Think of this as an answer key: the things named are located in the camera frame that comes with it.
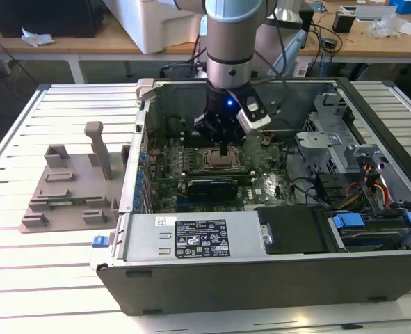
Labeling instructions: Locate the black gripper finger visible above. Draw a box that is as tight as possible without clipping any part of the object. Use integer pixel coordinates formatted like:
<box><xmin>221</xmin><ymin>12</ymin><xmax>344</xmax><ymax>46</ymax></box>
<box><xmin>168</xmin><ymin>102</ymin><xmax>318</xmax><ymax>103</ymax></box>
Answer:
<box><xmin>222</xmin><ymin>122</ymin><xmax>248</xmax><ymax>157</ymax></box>
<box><xmin>193</xmin><ymin>112</ymin><xmax>225</xmax><ymax>157</ymax></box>

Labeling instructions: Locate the silver CPU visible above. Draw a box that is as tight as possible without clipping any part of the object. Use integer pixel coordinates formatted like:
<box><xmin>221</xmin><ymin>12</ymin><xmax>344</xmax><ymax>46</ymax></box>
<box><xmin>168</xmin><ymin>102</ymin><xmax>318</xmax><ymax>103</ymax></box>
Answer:
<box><xmin>209</xmin><ymin>149</ymin><xmax>239</xmax><ymax>166</ymax></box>

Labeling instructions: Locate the CPU socket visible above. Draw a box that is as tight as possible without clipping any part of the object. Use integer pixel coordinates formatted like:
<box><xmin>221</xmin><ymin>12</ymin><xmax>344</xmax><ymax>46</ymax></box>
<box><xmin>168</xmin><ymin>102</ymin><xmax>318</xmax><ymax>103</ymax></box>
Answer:
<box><xmin>203</xmin><ymin>145</ymin><xmax>245</xmax><ymax>168</ymax></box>

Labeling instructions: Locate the black RAM slot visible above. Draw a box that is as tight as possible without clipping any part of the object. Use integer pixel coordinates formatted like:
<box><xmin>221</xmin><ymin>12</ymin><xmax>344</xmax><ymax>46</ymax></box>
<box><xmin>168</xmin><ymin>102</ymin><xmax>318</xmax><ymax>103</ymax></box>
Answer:
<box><xmin>182</xmin><ymin>168</ymin><xmax>255</xmax><ymax>173</ymax></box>
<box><xmin>182</xmin><ymin>170</ymin><xmax>255</xmax><ymax>175</ymax></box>

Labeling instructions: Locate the green motherboard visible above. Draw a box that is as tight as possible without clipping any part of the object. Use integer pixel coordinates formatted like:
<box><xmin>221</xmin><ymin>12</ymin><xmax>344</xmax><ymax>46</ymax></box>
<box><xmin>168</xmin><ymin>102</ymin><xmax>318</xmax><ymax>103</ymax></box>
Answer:
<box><xmin>145</xmin><ymin>130</ymin><xmax>296</xmax><ymax>213</ymax></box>

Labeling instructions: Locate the black graphics card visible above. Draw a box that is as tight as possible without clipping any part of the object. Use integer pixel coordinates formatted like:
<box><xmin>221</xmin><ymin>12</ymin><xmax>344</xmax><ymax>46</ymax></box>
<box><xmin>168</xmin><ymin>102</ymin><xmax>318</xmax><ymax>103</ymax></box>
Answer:
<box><xmin>186</xmin><ymin>177</ymin><xmax>239</xmax><ymax>202</ymax></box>

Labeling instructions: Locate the silver drive cage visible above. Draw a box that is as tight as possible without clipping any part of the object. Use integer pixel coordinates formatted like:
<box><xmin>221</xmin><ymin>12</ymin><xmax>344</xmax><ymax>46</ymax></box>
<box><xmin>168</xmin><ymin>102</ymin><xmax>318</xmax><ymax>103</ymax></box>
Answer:
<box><xmin>294</xmin><ymin>93</ymin><xmax>392</xmax><ymax>182</ymax></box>

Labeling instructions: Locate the pale blue teach pendant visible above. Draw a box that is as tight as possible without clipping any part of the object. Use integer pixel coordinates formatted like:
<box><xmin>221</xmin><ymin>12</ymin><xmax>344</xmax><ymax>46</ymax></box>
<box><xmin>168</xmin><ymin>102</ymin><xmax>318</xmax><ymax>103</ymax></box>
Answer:
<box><xmin>270</xmin><ymin>29</ymin><xmax>307</xmax><ymax>78</ymax></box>

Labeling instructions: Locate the white plastic box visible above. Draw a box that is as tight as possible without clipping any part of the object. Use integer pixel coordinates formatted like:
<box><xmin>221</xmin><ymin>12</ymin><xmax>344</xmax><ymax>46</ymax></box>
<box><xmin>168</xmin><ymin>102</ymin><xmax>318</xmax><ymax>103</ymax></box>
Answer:
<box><xmin>102</xmin><ymin>0</ymin><xmax>209</xmax><ymax>56</ymax></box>

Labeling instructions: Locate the black drive bay cover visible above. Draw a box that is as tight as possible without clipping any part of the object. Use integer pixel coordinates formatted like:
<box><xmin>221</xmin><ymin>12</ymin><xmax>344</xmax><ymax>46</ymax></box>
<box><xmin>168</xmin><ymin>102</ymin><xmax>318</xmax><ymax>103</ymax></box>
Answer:
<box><xmin>256</xmin><ymin>205</ymin><xmax>331</xmax><ymax>254</ymax></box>

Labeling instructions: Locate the silver power supply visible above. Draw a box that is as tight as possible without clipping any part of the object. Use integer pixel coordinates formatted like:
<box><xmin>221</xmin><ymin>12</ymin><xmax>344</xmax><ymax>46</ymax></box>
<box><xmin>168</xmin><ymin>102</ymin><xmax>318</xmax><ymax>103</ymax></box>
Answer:
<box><xmin>123</xmin><ymin>212</ymin><xmax>272</xmax><ymax>260</ymax></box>

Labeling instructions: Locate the grey parts rack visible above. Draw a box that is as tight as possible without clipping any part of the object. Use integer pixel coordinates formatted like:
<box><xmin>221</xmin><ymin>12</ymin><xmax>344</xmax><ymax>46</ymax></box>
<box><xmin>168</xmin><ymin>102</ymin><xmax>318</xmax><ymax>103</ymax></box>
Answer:
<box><xmin>19</xmin><ymin>120</ymin><xmax>131</xmax><ymax>234</ymax></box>

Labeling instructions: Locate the hard disk in blue carrier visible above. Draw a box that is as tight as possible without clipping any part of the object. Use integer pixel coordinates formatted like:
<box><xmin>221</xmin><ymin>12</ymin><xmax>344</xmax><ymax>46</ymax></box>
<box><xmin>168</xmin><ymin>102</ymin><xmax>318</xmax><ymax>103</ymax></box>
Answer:
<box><xmin>326</xmin><ymin>210</ymin><xmax>411</xmax><ymax>252</ymax></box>

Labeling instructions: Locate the wooden desk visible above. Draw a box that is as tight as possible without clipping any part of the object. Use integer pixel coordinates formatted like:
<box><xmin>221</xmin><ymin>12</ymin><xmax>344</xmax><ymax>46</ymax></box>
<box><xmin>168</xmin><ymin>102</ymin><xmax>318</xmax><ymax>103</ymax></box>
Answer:
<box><xmin>0</xmin><ymin>0</ymin><xmax>411</xmax><ymax>84</ymax></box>

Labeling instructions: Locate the small black box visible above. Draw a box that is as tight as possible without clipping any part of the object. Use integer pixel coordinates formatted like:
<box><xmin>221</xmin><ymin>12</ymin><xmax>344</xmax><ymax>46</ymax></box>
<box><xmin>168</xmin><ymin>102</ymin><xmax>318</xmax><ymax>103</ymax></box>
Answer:
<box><xmin>332</xmin><ymin>10</ymin><xmax>356</xmax><ymax>35</ymax></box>

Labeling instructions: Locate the green RAM stick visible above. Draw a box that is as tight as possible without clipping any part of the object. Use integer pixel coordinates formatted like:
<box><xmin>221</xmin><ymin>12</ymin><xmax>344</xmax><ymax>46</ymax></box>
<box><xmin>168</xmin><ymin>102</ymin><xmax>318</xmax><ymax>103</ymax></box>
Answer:
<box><xmin>47</xmin><ymin>198</ymin><xmax>88</xmax><ymax>207</ymax></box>

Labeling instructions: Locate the grey flat device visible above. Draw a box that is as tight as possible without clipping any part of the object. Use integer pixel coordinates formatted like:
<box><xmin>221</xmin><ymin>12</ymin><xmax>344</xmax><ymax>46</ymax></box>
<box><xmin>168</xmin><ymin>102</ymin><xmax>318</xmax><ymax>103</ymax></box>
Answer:
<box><xmin>353</xmin><ymin>4</ymin><xmax>398</xmax><ymax>22</ymax></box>

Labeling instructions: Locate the clear plastic bag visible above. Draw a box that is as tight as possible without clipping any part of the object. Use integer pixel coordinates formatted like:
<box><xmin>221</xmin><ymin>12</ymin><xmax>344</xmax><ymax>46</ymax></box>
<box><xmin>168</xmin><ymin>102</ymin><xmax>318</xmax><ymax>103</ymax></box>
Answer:
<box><xmin>367</xmin><ymin>15</ymin><xmax>408</xmax><ymax>38</ymax></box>

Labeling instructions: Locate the crumpled white paper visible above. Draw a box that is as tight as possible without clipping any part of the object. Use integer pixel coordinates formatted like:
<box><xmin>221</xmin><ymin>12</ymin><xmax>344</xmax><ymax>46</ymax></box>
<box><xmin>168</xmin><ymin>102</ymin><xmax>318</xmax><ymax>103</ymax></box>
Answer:
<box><xmin>19</xmin><ymin>26</ymin><xmax>56</xmax><ymax>48</ymax></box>

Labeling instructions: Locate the black computer tower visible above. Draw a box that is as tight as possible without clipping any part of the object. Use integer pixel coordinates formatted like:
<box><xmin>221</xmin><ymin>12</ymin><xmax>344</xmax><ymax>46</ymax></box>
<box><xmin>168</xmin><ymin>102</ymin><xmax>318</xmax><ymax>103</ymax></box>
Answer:
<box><xmin>0</xmin><ymin>0</ymin><xmax>104</xmax><ymax>39</ymax></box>

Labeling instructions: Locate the blue cardboard box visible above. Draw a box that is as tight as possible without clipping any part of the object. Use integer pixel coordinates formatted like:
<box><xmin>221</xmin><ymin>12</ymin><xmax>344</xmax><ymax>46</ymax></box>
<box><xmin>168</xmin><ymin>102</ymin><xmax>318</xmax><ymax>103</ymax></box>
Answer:
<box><xmin>388</xmin><ymin>0</ymin><xmax>411</xmax><ymax>15</ymax></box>

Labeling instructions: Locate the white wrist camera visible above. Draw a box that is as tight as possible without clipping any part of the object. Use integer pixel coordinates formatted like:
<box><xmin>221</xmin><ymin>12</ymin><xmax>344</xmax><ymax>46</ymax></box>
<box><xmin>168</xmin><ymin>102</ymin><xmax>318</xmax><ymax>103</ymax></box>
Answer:
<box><xmin>236</xmin><ymin>100</ymin><xmax>273</xmax><ymax>133</ymax></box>

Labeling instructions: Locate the black wire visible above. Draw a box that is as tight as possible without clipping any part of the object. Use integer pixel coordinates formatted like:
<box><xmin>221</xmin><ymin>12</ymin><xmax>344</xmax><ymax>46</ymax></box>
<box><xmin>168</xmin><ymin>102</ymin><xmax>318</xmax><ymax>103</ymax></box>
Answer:
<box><xmin>283</xmin><ymin>138</ymin><xmax>326</xmax><ymax>209</ymax></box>

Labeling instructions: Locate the yellow red wire bundle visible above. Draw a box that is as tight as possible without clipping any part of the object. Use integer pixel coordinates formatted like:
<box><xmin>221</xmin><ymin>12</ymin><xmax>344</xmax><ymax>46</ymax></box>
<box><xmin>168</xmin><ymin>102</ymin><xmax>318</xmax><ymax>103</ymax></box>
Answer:
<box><xmin>344</xmin><ymin>163</ymin><xmax>391</xmax><ymax>209</ymax></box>

